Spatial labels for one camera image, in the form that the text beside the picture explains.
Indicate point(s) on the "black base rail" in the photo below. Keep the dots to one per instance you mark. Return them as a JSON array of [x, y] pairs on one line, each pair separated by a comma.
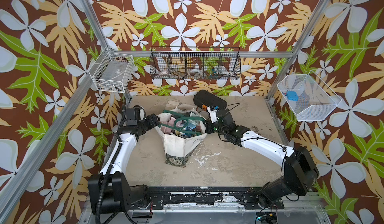
[[156, 198]]

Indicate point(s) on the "cream tote bag green handles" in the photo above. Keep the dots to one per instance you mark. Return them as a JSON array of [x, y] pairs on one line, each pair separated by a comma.
[[181, 130]]

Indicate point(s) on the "black wire basket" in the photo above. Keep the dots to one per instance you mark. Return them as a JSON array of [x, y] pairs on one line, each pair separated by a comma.
[[217, 63]]

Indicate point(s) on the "blue object in basket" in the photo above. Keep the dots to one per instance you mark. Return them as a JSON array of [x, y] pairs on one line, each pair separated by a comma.
[[292, 96]]

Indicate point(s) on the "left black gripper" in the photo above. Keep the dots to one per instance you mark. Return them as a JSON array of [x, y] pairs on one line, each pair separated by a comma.
[[152, 125]]

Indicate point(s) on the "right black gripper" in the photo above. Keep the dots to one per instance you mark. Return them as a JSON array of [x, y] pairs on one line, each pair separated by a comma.
[[208, 126]]

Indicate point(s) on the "white wire basket left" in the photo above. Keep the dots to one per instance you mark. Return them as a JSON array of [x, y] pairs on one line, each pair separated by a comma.
[[111, 71]]

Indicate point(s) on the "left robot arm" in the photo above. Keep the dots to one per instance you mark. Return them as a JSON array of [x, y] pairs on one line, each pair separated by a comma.
[[109, 191]]

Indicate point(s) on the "white wire basket right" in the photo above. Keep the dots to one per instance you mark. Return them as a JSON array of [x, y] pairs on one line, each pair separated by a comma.
[[316, 99]]

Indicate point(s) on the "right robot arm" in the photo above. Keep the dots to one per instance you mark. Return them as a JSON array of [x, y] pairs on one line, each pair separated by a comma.
[[298, 171]]

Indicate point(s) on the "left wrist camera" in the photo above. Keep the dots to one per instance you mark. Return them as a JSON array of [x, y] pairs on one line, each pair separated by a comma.
[[134, 115]]

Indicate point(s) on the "white wire basket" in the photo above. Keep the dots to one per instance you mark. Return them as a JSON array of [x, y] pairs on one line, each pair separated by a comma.
[[111, 71], [316, 99]]

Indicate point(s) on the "brown tape roll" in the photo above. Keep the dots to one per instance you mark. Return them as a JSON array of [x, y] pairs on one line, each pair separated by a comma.
[[205, 114]]

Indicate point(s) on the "black hard case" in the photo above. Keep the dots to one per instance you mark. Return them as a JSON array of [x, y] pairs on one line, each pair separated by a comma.
[[204, 99]]

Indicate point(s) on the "white tape roll in basket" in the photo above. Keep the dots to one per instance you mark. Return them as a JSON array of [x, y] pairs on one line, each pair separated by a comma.
[[195, 72]]

